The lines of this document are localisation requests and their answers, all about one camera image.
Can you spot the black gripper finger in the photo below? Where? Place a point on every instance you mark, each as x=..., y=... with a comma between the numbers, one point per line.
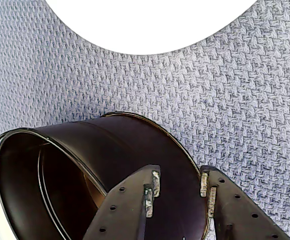
x=237, y=220
x=127, y=212

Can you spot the blue woven table cloth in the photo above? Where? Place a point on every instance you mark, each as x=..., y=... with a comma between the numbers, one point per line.
x=234, y=100

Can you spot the black metal bucket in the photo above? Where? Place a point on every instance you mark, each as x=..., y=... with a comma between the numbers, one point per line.
x=109, y=145

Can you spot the white round plate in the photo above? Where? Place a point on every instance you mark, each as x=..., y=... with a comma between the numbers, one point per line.
x=149, y=20

